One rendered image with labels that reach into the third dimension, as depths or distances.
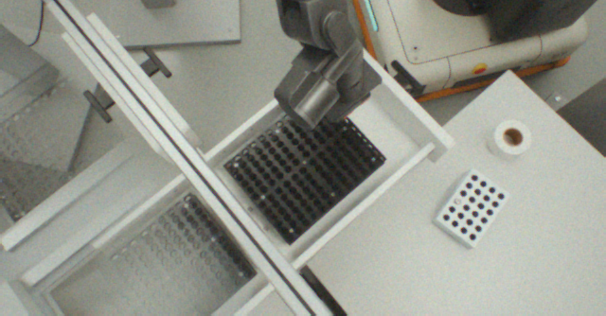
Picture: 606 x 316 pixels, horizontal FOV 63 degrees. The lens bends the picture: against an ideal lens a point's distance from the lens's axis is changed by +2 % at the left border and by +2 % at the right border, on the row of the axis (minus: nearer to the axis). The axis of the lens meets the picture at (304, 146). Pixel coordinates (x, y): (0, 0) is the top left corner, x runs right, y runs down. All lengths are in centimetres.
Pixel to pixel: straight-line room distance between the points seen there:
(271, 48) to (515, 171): 114
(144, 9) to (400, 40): 99
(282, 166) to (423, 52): 87
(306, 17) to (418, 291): 59
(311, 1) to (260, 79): 132
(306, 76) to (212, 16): 140
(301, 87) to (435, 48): 108
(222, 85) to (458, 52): 85
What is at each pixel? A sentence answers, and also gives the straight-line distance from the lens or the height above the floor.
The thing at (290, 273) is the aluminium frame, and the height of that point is 99.
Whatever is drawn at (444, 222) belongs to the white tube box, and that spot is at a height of 80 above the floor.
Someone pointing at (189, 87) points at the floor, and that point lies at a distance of 191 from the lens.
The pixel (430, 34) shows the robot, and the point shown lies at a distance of 167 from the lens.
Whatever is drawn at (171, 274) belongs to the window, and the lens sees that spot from 17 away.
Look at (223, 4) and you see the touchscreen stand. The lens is 200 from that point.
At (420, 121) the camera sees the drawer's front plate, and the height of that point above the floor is 92.
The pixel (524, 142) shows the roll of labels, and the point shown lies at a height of 80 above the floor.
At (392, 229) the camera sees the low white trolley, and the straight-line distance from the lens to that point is 98.
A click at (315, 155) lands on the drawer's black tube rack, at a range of 85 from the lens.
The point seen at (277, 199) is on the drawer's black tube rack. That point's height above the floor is 90.
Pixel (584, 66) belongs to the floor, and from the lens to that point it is 213.
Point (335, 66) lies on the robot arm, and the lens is 63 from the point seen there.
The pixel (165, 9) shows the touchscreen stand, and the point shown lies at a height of 4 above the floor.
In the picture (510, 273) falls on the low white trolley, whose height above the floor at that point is 76.
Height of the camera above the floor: 172
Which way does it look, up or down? 75 degrees down
